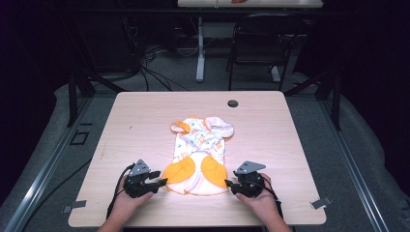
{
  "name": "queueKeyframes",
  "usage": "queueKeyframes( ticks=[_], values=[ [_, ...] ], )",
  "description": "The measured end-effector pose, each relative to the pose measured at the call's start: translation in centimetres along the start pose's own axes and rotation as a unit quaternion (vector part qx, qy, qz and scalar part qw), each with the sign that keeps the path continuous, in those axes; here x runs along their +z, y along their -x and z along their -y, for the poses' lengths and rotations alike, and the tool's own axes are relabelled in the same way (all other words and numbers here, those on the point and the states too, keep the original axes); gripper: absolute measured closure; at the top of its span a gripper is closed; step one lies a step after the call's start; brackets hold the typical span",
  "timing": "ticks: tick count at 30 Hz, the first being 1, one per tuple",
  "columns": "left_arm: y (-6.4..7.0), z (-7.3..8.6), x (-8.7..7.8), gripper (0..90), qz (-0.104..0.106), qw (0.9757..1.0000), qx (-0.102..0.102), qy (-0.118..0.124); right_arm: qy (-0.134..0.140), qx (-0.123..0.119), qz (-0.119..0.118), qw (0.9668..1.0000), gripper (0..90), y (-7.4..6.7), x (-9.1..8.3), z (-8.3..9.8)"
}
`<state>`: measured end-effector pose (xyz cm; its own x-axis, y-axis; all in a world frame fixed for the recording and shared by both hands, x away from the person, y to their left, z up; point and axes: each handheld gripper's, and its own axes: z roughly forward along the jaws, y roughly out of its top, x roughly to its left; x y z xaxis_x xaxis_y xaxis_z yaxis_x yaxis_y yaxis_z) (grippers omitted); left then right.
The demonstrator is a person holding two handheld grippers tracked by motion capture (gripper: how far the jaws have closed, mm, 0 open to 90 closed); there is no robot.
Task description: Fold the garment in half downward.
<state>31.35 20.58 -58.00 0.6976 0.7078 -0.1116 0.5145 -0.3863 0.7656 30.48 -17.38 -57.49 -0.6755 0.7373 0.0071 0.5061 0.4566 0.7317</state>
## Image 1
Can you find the person's left hand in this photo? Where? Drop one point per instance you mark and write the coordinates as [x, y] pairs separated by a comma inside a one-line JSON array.
[[129, 204]]

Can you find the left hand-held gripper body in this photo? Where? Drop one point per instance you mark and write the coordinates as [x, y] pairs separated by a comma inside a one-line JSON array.
[[138, 183]]

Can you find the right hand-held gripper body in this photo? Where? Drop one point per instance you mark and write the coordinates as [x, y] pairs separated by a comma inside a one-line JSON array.
[[249, 182]]

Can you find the person's right hand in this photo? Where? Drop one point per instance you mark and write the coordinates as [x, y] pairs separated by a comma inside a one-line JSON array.
[[262, 201]]

